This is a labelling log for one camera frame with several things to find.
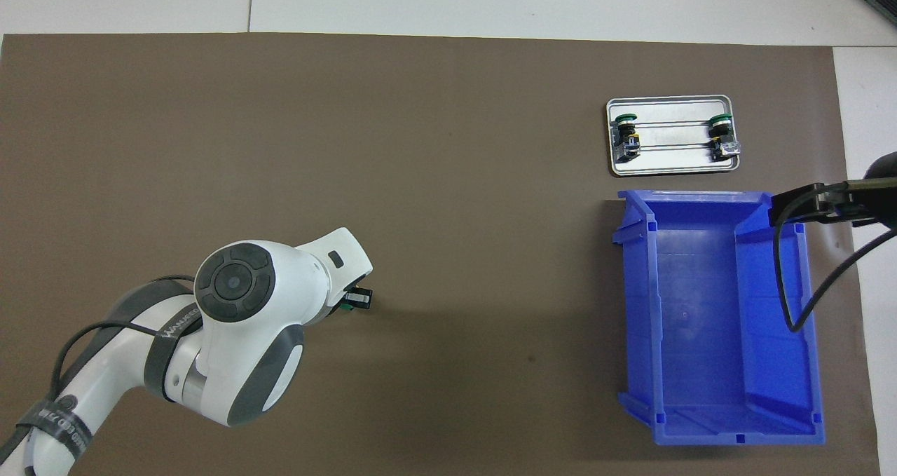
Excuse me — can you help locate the green push button clear block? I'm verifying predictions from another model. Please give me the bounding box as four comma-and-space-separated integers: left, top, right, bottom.
706, 113, 742, 163

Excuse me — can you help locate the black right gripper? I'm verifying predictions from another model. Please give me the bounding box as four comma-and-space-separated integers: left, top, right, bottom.
769, 152, 897, 227

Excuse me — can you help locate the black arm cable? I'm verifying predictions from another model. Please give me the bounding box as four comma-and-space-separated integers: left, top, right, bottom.
0, 274, 200, 476
772, 185, 897, 334

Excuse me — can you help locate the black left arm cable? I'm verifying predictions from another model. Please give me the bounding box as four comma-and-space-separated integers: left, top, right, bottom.
0, 274, 200, 476

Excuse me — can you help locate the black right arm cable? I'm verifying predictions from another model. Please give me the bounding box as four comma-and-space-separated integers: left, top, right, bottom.
772, 185, 897, 334

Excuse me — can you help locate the grey metal tray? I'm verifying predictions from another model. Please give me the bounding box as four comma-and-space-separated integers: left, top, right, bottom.
605, 95, 742, 177

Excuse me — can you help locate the blue plastic storage bin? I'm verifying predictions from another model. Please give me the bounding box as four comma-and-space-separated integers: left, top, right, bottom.
611, 189, 826, 447

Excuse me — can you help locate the brown table mat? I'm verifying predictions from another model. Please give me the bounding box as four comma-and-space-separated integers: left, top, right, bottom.
0, 33, 881, 476

